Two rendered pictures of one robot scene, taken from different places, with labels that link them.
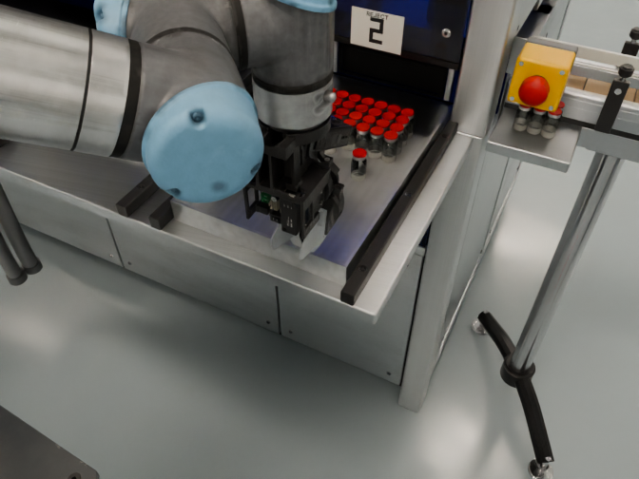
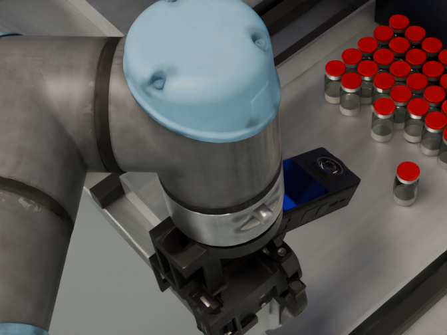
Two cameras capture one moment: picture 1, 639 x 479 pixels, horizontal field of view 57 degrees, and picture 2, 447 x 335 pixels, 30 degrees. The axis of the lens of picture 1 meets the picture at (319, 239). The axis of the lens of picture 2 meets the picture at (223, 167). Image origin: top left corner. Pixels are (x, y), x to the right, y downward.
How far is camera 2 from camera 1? 0.30 m
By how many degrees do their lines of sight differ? 22
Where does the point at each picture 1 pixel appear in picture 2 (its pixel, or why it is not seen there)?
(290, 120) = (197, 233)
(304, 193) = (223, 306)
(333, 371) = not seen: outside the picture
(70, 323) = not seen: hidden behind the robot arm
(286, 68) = (183, 187)
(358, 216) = (373, 270)
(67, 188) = not seen: hidden behind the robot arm
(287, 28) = (175, 152)
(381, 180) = (438, 213)
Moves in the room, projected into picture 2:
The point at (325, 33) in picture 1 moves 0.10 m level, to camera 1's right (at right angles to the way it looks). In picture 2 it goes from (244, 158) to (433, 213)
